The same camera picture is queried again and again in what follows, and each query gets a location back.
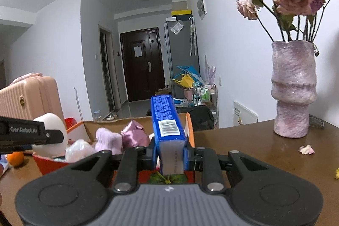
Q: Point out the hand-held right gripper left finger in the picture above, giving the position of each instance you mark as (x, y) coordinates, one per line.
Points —
(155, 155)

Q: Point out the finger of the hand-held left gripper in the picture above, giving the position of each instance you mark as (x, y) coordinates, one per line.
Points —
(54, 136)

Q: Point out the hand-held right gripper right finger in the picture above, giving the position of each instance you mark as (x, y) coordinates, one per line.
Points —
(188, 157)

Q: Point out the white roll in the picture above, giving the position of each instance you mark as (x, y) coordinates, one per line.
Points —
(53, 121)

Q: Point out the red cardboard box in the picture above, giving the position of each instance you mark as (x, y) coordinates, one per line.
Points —
(76, 130)

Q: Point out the clear plastic bag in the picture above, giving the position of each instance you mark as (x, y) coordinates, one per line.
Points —
(177, 28)
(78, 150)

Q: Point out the blue white carton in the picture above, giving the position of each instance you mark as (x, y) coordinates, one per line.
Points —
(166, 120)

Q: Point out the lavender fluffy towel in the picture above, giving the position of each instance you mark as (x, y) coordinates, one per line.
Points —
(108, 140)

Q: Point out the red container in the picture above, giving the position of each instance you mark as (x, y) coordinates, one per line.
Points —
(70, 122)

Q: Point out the orange fruit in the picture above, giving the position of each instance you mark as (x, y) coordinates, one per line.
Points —
(16, 159)

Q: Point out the pink ribbed suitcase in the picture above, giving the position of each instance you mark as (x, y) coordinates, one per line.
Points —
(29, 99)

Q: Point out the blue tissue pack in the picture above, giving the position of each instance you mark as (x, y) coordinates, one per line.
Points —
(3, 166)

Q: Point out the black bag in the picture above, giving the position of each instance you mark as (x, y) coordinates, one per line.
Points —
(201, 117)

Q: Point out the pink bucket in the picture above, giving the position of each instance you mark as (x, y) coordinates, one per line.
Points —
(188, 93)

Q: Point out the trolley rack with bottles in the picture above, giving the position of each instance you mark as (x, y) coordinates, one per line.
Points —
(205, 95)

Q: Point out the brown cardboard box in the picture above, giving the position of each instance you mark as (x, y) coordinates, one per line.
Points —
(163, 91)

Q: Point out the white flat panel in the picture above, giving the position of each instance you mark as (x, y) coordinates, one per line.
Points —
(245, 113)

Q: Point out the blue yellow plastic bundle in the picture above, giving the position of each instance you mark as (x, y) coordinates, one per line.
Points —
(186, 77)

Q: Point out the dark entrance door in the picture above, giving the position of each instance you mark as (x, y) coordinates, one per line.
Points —
(143, 69)

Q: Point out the white paper notice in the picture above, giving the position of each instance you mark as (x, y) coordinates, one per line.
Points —
(137, 51)

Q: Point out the fallen rose petal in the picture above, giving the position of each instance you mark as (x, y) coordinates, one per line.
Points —
(306, 149)

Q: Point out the white hanging umbrella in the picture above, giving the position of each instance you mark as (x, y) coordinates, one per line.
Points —
(192, 35)

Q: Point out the pink textured vase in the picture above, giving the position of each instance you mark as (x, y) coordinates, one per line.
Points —
(294, 88)

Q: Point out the clear hanging plastic bag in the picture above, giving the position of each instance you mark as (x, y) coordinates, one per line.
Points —
(177, 28)

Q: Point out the yellow black box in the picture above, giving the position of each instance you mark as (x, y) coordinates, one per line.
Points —
(181, 13)

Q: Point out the scattered yellow crumbs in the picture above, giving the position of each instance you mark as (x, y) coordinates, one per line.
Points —
(337, 173)

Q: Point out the white electrical panel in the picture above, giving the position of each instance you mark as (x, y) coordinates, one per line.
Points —
(202, 5)

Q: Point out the side door frame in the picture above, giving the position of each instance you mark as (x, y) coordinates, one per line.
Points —
(106, 69)

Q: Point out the purple wall decoration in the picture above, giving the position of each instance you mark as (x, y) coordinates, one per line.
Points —
(210, 69)

